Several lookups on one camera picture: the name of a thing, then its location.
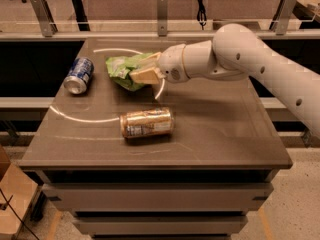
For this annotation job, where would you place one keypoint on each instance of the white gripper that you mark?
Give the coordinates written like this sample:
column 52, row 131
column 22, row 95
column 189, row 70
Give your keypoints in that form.
column 171, row 64

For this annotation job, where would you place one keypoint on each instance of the green rice chip bag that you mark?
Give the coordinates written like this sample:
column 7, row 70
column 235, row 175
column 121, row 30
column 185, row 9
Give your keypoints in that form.
column 118, row 69

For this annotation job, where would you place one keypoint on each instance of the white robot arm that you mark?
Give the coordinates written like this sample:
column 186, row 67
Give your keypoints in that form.
column 232, row 54

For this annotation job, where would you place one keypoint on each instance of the gold drink can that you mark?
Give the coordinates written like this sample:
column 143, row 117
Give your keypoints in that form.
column 144, row 123

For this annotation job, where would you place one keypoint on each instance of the blue pepsi can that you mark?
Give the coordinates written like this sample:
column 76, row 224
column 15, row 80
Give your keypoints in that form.
column 79, row 75

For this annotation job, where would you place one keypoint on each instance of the grey drawer cabinet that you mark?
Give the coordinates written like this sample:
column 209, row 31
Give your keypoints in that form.
column 188, row 163

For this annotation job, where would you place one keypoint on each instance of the upper grey drawer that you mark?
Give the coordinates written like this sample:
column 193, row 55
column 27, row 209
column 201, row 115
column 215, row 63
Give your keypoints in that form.
column 158, row 197

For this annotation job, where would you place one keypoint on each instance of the grey drawer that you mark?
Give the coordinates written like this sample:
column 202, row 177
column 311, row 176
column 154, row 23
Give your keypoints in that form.
column 158, row 197
column 160, row 225

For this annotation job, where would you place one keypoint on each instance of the lower grey drawer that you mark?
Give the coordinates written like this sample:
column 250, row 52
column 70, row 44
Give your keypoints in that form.
column 160, row 225

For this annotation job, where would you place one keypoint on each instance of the wooden box at left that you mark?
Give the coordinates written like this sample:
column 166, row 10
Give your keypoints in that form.
column 18, row 192

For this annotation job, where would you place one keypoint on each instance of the middle metal railing bracket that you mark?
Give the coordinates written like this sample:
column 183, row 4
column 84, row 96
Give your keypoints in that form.
column 162, row 17

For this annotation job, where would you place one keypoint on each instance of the metal railing bracket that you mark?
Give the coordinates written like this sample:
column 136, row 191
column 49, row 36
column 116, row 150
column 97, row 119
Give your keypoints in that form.
column 162, row 17
column 282, row 20
column 44, row 17

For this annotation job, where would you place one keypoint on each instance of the left metal railing bracket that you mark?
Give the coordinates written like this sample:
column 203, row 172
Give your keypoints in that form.
column 44, row 17

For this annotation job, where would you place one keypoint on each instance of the right metal railing bracket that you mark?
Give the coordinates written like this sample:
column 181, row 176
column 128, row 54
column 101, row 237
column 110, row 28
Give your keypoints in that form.
column 282, row 20

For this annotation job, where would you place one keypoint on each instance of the metal guard rail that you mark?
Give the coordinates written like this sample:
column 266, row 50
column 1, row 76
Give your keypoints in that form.
column 301, row 34

